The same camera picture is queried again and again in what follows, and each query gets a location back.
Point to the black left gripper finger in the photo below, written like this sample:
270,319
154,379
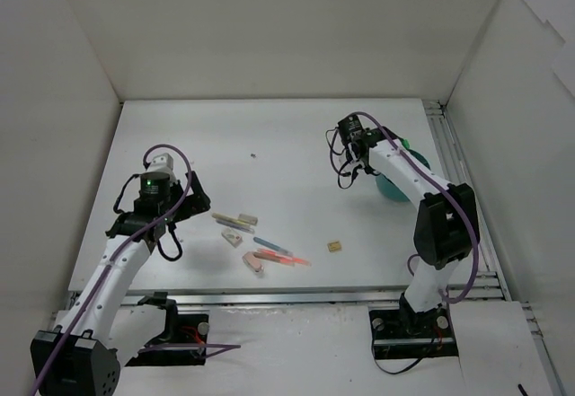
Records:
185,212
198,197

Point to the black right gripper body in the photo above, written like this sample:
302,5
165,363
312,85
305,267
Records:
349,162

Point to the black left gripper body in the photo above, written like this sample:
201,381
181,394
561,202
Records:
190,199

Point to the yellow slim pen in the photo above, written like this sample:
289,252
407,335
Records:
230,220

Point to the blue slim pen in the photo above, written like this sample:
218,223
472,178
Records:
271,246

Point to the orange pink slim pen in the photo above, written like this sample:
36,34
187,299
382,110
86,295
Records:
271,257

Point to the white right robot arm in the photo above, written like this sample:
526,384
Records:
446,235

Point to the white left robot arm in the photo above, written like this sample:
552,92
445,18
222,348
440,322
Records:
88,347

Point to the purple slim pen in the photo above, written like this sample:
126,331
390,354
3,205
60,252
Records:
238,227

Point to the white staples box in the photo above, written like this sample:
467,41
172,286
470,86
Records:
232,236

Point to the grey white eraser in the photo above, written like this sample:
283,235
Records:
248,219

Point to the teal round pen holder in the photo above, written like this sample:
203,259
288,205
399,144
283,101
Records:
391,188

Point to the small yellow eraser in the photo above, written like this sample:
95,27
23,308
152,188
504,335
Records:
334,246

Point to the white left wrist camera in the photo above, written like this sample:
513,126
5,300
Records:
162,163

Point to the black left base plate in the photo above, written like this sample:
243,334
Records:
190,328

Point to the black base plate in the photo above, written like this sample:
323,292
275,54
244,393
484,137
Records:
190,328
393,340

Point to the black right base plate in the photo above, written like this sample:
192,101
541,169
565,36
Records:
393,340

